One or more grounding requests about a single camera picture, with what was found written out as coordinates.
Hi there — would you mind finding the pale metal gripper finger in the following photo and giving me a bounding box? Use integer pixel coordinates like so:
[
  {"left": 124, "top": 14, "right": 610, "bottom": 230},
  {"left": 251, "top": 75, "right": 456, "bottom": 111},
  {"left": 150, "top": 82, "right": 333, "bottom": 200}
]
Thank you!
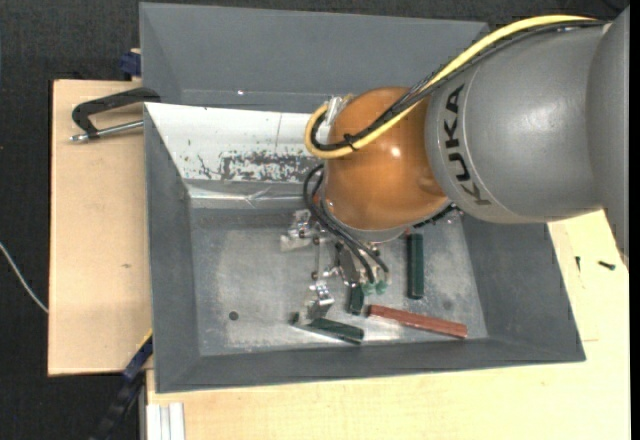
[
  {"left": 279, "top": 209, "right": 322, "bottom": 253},
  {"left": 304, "top": 280, "right": 336, "bottom": 321}
]

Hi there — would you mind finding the red-brown flat block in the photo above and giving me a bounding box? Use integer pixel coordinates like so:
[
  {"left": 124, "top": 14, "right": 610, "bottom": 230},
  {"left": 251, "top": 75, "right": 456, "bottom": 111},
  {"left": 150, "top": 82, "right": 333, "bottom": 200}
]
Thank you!
[{"left": 367, "top": 304, "right": 469, "bottom": 341}]

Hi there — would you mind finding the dark green flat block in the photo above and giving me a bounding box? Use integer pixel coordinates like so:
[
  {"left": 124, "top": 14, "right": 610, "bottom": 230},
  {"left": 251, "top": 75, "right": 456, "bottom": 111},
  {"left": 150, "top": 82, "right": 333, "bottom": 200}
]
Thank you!
[
  {"left": 288, "top": 310, "right": 366, "bottom": 346},
  {"left": 347, "top": 283, "right": 366, "bottom": 316},
  {"left": 405, "top": 232, "right": 426, "bottom": 301}
]

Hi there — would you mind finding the pale wood flat board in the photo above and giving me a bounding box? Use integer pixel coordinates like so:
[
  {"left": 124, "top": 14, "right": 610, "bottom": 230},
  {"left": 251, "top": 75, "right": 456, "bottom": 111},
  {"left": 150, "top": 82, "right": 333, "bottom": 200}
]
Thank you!
[{"left": 47, "top": 79, "right": 154, "bottom": 377}]

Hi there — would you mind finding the grey metal bin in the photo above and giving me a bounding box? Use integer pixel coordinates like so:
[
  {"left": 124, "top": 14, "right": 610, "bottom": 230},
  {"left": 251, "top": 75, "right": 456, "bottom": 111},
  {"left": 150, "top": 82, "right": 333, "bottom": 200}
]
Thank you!
[{"left": 138, "top": 1, "right": 587, "bottom": 394}]

